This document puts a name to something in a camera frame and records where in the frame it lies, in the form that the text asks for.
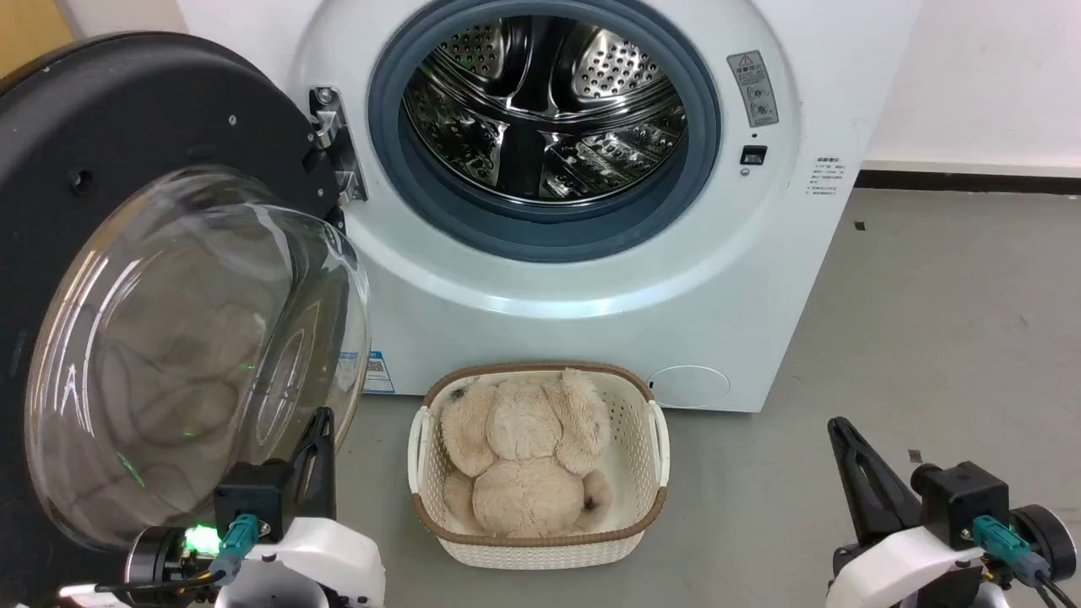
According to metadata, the black wall baseboard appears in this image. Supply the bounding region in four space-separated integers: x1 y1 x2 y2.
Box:
856 169 1081 196

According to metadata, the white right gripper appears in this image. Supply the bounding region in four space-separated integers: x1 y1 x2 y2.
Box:
825 416 987 608

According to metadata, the teal left camera cable plug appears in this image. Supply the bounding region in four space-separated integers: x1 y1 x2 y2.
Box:
218 513 260 585

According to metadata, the grey warning label sticker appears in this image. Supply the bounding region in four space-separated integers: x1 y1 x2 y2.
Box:
727 50 780 128

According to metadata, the white woven laundry basket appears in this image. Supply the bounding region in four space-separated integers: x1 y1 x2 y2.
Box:
408 361 671 570

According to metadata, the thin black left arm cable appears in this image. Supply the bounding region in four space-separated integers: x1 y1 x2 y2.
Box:
55 571 231 595

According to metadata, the blue white energy sticker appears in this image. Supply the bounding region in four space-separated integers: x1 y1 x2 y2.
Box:
336 350 396 396

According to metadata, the white front-load washing machine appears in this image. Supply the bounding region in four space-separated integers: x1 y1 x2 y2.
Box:
176 0 924 415

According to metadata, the beige plush toy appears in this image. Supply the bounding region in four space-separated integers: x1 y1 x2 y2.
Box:
440 369 615 539

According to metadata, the metal washer door hinge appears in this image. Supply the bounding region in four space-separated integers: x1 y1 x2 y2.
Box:
307 85 369 204

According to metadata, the teal right camera cable plug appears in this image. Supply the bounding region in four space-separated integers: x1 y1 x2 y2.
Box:
971 515 1051 589

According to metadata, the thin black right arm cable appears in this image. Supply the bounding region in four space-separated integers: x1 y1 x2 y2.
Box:
1032 571 1081 608

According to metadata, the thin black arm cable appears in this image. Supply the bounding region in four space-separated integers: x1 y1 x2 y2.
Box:
55 571 231 595
1032 571 1081 608

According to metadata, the teal camera cable plug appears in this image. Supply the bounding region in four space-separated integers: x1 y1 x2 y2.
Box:
971 515 1051 589
218 513 260 585

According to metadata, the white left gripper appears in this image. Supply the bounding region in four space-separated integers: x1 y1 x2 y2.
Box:
215 407 388 608

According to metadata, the black round glass washer door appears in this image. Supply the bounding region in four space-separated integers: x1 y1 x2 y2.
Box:
0 32 373 608

